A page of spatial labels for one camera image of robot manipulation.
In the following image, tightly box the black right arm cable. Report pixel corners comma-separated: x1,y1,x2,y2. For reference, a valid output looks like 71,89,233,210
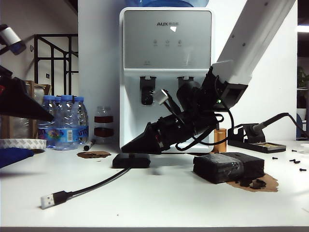
175,111,235,151

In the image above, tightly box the black sponge crumb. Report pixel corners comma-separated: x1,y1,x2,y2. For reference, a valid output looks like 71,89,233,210
250,178,267,190

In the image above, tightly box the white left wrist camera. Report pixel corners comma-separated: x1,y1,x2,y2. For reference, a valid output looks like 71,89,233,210
0,24,27,55

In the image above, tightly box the white AUX water dispenser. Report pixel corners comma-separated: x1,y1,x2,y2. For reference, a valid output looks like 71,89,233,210
119,7,214,154

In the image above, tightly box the copper metal cylinder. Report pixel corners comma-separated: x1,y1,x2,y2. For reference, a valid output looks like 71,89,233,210
213,128,227,153

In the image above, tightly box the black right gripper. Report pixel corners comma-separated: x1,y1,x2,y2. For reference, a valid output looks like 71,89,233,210
120,115,197,155

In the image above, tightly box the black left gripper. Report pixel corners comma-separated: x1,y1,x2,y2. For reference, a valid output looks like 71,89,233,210
0,65,55,121

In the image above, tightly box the black USB hub cable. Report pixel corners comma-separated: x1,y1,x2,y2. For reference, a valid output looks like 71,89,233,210
40,168,131,210

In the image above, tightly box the black soldering iron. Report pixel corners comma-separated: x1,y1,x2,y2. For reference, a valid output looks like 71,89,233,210
250,113,309,137

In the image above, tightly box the large brown paper scrap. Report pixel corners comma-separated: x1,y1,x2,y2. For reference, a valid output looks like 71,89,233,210
226,174,280,193

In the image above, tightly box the black stair railing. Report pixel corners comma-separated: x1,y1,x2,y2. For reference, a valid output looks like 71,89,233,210
33,34,79,97

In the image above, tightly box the blue water jug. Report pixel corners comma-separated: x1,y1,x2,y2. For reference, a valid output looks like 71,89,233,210
126,0,210,8

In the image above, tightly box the black sponge block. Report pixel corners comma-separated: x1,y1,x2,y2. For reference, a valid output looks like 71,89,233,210
192,152,265,185

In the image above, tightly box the black soldering iron stand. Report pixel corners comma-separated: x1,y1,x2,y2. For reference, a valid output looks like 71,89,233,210
227,123,287,154

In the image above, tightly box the white tape roll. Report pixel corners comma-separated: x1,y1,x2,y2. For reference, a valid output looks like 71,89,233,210
0,139,47,150

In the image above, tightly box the glass jar with red bands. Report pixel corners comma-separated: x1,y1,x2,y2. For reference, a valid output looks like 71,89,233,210
94,106,114,145

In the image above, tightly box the small brown paper scrap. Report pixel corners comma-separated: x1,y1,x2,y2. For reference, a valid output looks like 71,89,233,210
77,151,112,160

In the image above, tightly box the blue cloth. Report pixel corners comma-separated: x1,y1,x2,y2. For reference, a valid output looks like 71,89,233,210
0,148,34,169

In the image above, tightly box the black dispenser tap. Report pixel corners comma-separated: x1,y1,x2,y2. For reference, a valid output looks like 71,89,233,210
177,75,195,86
139,75,156,106

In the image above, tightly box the black USB hub box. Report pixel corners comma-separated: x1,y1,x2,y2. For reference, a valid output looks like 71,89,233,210
112,154,150,169

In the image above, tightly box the black marker pen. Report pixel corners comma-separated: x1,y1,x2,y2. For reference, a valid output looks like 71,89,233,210
83,139,95,152

